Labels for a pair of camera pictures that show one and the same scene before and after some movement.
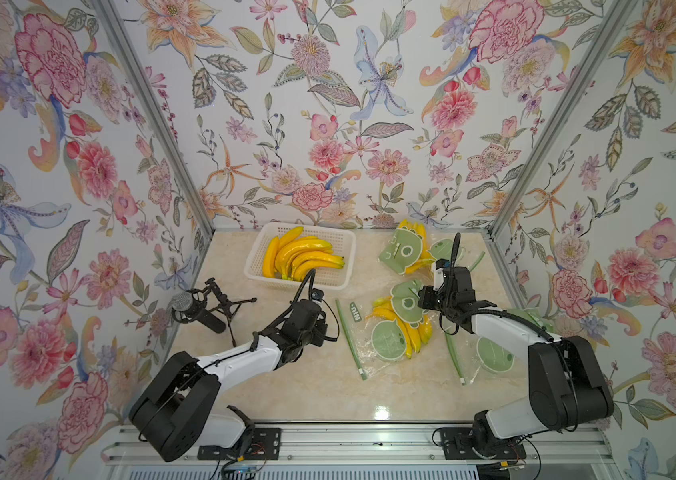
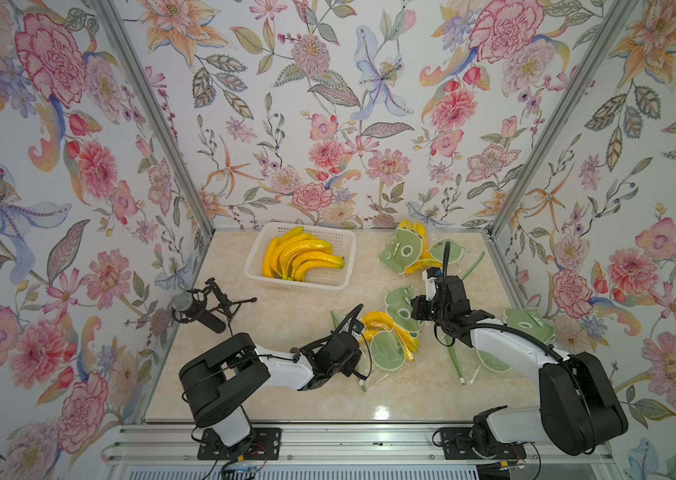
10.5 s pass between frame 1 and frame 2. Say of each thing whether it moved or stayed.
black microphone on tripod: stayed
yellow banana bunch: stayed
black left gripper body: moved
